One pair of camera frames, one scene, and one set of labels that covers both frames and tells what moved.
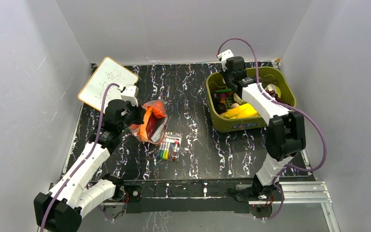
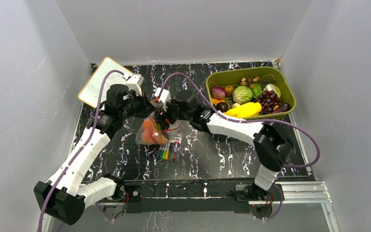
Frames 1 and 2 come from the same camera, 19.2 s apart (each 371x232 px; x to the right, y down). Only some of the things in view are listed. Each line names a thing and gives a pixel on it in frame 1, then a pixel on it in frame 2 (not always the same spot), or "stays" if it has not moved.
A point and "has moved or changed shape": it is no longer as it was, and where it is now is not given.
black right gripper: (229, 86) to (165, 115)
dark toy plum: (220, 108) stays
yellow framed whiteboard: (108, 72) stays
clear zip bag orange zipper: (152, 130) has moved or changed shape
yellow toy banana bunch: (247, 110) stays
